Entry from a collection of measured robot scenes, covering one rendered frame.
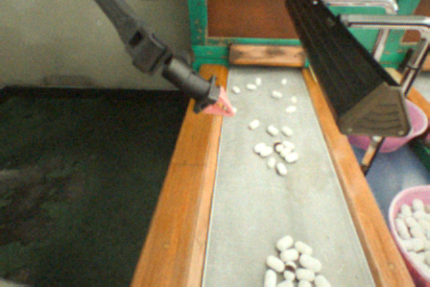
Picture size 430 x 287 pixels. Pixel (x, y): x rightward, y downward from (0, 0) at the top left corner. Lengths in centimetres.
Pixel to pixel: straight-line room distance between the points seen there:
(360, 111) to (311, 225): 34
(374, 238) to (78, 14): 214
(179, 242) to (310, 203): 30
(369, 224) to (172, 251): 39
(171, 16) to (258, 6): 106
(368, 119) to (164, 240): 41
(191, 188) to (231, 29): 69
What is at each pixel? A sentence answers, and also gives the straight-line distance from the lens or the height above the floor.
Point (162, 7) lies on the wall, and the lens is 204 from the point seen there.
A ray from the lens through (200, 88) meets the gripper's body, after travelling 62.
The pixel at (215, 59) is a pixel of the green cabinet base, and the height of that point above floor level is 78.
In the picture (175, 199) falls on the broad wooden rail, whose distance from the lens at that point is 61.
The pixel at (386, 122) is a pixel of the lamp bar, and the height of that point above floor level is 106.
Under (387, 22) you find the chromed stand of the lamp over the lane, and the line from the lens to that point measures 55.
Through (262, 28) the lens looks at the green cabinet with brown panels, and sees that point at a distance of 111.
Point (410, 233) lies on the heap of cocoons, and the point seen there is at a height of 72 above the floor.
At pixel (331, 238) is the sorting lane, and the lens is 62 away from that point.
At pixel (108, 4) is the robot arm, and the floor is 110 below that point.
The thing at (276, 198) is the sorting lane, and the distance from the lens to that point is 65.
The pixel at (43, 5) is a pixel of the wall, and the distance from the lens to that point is 238.
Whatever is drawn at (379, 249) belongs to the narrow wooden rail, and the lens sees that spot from 62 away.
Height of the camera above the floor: 125
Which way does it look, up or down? 37 degrees down
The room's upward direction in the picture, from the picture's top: straight up
